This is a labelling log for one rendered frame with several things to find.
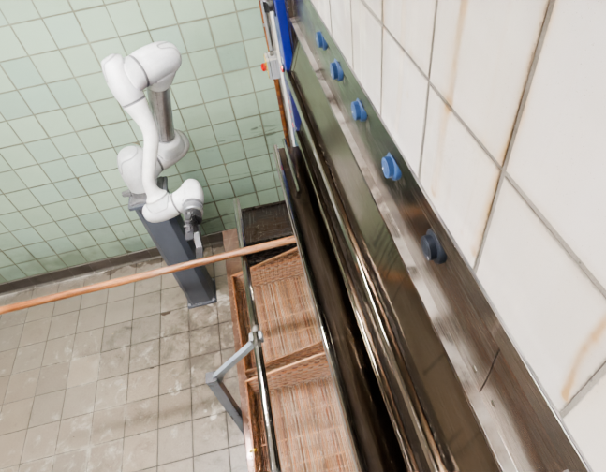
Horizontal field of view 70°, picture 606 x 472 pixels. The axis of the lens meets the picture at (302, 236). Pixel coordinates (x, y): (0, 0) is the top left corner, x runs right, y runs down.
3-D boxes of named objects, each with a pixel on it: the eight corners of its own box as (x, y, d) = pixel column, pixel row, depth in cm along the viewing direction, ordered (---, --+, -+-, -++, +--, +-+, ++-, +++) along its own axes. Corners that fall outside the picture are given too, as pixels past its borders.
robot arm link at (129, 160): (123, 186, 232) (103, 154, 216) (151, 168, 240) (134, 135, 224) (139, 199, 224) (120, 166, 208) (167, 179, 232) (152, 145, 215)
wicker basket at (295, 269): (322, 269, 239) (317, 236, 219) (351, 361, 202) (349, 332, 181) (236, 290, 237) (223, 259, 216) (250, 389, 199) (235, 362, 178)
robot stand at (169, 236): (187, 286, 317) (129, 184, 242) (214, 279, 317) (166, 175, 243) (188, 309, 303) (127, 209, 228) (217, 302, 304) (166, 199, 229)
